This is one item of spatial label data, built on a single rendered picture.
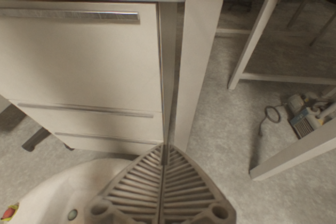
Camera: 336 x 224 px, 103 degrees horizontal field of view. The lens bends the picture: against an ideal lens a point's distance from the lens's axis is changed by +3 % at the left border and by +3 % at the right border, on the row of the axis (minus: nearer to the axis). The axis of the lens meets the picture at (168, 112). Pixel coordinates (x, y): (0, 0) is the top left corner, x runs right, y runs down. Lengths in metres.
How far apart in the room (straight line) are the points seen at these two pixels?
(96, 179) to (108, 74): 0.37
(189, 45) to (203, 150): 0.79
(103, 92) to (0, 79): 0.28
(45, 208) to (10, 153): 0.82
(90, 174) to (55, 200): 0.12
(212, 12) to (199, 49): 0.05
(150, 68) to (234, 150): 0.86
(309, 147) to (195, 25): 0.56
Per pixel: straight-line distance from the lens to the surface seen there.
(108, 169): 0.57
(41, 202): 0.63
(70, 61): 0.37
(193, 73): 0.28
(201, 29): 0.25
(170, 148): 0.18
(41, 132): 1.24
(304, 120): 1.30
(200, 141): 0.99
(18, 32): 0.40
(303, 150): 0.68
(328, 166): 1.34
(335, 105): 1.25
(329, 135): 0.63
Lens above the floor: 0.86
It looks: 51 degrees down
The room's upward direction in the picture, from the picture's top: straight up
